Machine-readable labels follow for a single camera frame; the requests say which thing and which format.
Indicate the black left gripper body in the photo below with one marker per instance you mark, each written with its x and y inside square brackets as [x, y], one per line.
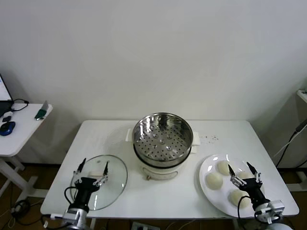
[82, 189]

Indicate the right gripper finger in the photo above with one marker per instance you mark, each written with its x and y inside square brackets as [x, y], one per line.
[236, 180]
[257, 177]

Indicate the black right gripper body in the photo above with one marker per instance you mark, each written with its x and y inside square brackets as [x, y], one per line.
[251, 189]

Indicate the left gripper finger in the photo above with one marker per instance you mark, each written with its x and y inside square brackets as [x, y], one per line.
[105, 172]
[76, 177]

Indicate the white steamed baozi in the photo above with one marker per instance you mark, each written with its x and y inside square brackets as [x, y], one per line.
[236, 197]
[223, 167]
[247, 175]
[214, 181]

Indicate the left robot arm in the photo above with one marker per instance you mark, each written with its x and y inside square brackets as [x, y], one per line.
[74, 215]

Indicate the perforated steel steamer basket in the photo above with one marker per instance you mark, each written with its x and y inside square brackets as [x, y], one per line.
[163, 143]

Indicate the large white plate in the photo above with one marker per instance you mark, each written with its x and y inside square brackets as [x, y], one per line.
[216, 201]

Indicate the dark crumbs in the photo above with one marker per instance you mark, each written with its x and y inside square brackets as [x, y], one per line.
[213, 137]

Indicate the white electric cooker pot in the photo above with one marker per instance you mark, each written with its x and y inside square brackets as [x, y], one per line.
[158, 171]

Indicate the white power strip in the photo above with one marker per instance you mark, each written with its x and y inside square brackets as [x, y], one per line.
[144, 226]

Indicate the white side table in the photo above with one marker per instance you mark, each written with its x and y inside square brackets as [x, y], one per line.
[24, 134]

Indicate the blue computer mouse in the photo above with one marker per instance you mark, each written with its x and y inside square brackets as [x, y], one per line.
[7, 128]

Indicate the small black device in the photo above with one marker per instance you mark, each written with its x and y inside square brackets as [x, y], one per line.
[7, 118]

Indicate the black laptop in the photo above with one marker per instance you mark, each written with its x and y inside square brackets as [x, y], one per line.
[3, 105]

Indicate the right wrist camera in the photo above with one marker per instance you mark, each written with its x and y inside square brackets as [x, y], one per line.
[278, 208]

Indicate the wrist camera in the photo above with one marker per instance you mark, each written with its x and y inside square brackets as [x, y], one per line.
[278, 208]
[56, 216]

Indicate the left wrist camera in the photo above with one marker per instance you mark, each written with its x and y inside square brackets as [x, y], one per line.
[56, 216]

